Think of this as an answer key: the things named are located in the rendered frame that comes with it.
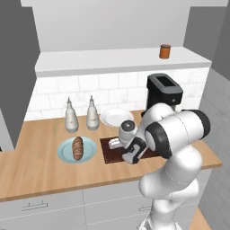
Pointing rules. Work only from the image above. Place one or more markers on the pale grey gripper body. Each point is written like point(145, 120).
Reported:
point(115, 144)

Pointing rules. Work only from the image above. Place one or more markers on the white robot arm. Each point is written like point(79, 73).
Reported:
point(176, 140)

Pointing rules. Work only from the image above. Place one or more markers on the dark brown cutting board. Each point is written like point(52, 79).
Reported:
point(112, 155)

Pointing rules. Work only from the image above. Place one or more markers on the brown croissant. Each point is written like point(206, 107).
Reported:
point(77, 148)

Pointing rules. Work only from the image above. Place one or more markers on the white cabinet shelf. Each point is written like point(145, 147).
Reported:
point(119, 61)

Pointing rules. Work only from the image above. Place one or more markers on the orange jam jar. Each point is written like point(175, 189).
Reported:
point(165, 51)

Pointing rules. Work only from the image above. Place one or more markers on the grey cabinet door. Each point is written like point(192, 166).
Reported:
point(18, 75)
point(206, 33)

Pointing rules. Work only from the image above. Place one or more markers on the white plate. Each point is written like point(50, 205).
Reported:
point(115, 116)

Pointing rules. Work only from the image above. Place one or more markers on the white bottle with spout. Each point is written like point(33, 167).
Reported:
point(71, 119)
point(92, 117)

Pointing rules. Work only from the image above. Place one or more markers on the white drawer front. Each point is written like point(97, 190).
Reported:
point(60, 202)
point(110, 194)
point(45, 221)
point(116, 218)

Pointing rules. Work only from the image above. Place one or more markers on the light blue plate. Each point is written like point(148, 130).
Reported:
point(64, 151)

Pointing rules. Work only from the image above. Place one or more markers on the thin green stem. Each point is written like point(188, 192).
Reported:
point(56, 127)

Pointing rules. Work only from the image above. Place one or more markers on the black coffee machine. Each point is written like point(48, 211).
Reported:
point(163, 90)

